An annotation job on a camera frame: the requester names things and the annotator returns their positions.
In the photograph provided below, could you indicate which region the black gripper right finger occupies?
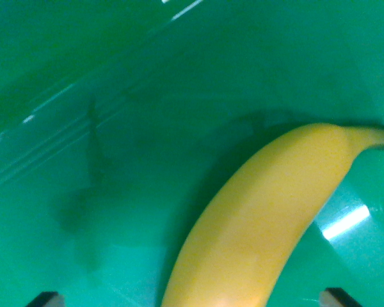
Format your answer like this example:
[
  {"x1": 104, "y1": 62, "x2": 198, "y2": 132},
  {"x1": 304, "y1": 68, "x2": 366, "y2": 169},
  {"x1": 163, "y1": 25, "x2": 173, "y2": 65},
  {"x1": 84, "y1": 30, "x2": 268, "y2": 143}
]
[{"x1": 318, "y1": 287, "x2": 361, "y2": 307}]

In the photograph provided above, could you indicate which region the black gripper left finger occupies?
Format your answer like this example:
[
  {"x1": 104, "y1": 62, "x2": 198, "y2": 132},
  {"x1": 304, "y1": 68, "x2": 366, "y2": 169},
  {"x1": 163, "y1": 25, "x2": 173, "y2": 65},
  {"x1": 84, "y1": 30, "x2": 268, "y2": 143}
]
[{"x1": 26, "y1": 291, "x2": 66, "y2": 307}]

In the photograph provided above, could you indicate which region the yellow banana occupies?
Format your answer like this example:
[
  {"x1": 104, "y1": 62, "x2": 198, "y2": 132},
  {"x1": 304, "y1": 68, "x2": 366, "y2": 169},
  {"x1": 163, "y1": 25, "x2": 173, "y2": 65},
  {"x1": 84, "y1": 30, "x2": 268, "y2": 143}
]
[{"x1": 160, "y1": 123, "x2": 384, "y2": 307}]

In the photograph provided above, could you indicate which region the green plastic bin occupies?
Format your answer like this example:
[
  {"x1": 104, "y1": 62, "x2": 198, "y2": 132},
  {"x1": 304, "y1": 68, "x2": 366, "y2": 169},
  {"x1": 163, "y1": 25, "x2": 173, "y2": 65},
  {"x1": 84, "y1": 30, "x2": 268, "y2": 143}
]
[{"x1": 0, "y1": 0, "x2": 384, "y2": 307}]

